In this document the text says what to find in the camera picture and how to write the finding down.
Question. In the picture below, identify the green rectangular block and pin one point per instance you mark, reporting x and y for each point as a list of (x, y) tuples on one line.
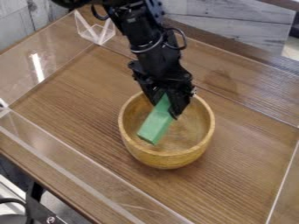
[(156, 123)]

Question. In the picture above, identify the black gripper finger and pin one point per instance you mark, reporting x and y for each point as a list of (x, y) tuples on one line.
[(179, 99), (154, 89)]

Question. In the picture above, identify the clear acrylic corner bracket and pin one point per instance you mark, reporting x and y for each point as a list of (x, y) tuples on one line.
[(99, 34)]

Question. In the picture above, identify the clear acrylic barrier wall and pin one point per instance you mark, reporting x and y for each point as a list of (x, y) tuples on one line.
[(64, 86)]

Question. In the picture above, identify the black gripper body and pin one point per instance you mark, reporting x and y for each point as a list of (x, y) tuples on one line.
[(158, 62)]

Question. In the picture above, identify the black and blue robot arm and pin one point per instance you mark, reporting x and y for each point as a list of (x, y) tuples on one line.
[(138, 18)]

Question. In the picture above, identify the brown wooden bowl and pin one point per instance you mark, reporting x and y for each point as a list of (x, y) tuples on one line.
[(184, 141)]

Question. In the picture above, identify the black table leg bracket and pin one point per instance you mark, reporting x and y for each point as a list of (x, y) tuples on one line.
[(39, 214)]

